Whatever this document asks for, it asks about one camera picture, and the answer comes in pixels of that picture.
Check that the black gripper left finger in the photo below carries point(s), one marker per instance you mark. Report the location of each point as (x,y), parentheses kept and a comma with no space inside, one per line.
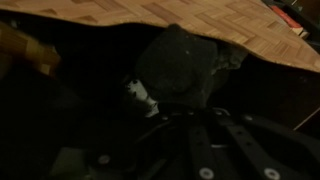
(141,95)

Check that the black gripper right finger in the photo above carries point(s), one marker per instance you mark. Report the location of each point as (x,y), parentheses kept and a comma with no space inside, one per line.
(253,150)

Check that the dark grey sock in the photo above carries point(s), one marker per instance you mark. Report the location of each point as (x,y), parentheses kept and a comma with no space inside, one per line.
(176,63)

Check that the woven bamboo basket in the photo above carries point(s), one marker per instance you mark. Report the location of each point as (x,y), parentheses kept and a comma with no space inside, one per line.
(200,13)

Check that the light grey sock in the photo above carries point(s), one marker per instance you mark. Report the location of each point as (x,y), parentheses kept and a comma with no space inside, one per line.
(231,58)

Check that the red spine book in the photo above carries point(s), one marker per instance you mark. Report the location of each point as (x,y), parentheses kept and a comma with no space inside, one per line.
(285,16)

